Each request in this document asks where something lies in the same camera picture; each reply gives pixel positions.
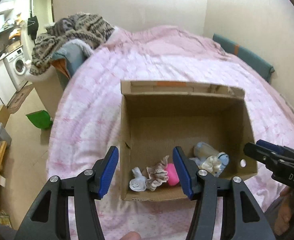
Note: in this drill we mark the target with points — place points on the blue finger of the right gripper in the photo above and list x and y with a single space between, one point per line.
263 155
271 147

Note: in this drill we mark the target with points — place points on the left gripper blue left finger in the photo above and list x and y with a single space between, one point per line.
105 169

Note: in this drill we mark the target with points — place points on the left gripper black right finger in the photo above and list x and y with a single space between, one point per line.
187 171

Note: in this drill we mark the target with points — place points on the pink round soft toy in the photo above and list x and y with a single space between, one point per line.
173 178

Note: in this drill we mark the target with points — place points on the cream ruffled scrunchie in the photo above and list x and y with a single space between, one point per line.
213 165

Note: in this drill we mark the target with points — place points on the light blue plush toy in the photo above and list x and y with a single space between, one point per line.
203 150

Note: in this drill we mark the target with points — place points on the beige lace scrunchie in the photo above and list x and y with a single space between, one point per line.
157 175

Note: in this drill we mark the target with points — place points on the white cloth item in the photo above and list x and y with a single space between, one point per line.
138 183

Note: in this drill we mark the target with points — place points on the person's right hand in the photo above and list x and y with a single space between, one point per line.
285 213

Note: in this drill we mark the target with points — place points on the person's left hand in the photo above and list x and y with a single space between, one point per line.
131 236

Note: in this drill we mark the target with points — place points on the pink patterned bed duvet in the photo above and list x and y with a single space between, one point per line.
87 121

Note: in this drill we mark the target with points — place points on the brown cardboard box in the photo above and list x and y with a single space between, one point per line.
157 116

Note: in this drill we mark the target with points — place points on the teal cushion with orange stripe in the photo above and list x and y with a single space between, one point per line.
262 67

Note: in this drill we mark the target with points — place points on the green dustpan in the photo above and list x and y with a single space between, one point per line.
40 119

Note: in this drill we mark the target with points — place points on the brown door mat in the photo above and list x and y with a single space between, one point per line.
19 98

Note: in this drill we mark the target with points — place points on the grey trash bin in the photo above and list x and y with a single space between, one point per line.
4 136

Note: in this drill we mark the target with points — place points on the grey blue pillow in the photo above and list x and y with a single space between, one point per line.
70 57

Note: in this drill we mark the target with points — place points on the patterned knit blanket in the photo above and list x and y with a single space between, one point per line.
92 29

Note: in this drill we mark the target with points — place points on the white washing machine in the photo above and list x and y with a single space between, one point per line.
15 63

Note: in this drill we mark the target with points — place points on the black hanging garment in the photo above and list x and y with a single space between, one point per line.
32 27

